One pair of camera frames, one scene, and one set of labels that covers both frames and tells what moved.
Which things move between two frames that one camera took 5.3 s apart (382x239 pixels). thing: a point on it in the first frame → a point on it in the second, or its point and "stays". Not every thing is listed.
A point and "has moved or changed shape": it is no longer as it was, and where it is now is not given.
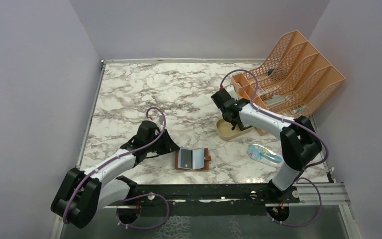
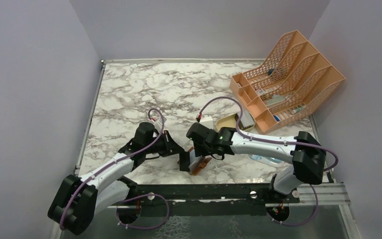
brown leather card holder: [192, 159] has moved or changed shape
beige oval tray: [224, 131] stays
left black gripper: [169, 146] stays
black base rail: [187, 200] stays
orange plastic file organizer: [292, 77] stays
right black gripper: [233, 122] → [199, 151]
